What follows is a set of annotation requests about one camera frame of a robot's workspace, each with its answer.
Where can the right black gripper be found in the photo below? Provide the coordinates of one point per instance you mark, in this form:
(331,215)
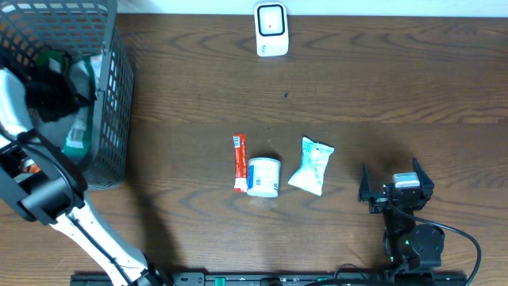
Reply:
(380,199)

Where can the green 3M gloves pack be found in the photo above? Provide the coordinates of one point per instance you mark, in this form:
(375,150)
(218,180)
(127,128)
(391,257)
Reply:
(84,74)

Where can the red stick packet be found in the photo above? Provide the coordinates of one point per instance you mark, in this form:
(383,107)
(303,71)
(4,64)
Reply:
(241,163)

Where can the grey plastic mesh basket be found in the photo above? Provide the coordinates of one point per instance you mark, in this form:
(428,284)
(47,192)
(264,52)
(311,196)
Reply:
(80,29)

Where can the white round tub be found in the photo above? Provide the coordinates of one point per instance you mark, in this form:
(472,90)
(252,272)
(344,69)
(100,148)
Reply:
(263,177)

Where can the white barcode scanner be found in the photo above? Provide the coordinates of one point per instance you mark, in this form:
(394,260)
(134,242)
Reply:
(272,35)

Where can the light green snack packet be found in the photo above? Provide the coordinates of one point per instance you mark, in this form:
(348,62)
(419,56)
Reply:
(311,173)

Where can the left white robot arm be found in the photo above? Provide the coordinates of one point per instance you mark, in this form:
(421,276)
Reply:
(42,185)

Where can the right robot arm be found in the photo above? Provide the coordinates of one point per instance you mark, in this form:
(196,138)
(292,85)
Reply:
(412,247)

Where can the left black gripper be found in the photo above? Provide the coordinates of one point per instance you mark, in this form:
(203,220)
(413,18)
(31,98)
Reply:
(68,104)

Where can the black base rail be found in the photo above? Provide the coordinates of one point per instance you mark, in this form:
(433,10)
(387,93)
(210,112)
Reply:
(345,277)

